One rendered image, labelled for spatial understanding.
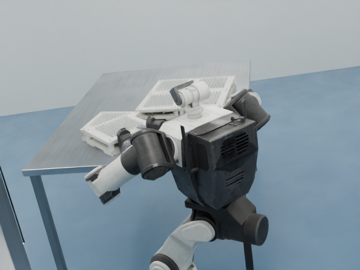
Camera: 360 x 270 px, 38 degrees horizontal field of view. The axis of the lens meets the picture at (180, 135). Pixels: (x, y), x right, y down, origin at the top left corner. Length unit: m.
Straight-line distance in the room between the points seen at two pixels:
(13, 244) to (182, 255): 1.12
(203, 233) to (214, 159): 0.39
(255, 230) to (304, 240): 1.43
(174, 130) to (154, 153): 0.13
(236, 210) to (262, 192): 1.89
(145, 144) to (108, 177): 0.20
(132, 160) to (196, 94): 0.32
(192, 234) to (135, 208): 1.85
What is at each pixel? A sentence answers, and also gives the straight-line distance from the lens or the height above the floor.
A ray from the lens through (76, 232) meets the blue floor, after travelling 3.72.
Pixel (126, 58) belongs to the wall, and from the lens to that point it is 5.87.
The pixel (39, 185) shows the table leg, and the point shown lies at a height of 0.77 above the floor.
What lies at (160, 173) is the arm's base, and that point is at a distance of 1.71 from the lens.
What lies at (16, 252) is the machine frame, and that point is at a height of 1.36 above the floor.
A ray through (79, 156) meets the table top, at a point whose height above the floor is 0.88.
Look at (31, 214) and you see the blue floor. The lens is 4.11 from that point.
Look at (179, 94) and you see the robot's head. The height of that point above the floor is 1.37.
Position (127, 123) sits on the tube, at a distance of 2.43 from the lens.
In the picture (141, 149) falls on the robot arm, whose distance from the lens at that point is 1.70.
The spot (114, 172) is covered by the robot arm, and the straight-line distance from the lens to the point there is 1.79.
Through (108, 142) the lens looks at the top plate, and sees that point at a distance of 2.28.
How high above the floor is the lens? 1.97
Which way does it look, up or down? 24 degrees down
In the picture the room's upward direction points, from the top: 9 degrees counter-clockwise
